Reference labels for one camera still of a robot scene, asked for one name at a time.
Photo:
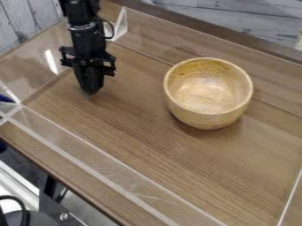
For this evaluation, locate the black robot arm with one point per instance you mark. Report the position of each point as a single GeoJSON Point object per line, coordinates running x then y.
{"type": "Point", "coordinates": [80, 12]}

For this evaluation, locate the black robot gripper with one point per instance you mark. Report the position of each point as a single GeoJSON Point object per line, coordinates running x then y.
{"type": "Point", "coordinates": [86, 54]}

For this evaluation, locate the blue object at edge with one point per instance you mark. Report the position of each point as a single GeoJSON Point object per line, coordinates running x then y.
{"type": "Point", "coordinates": [5, 99]}

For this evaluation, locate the light wooden bowl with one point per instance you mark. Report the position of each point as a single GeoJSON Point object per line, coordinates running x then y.
{"type": "Point", "coordinates": [208, 91]}

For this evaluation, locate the black table leg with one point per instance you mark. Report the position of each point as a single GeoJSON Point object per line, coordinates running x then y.
{"type": "Point", "coordinates": [49, 187]}

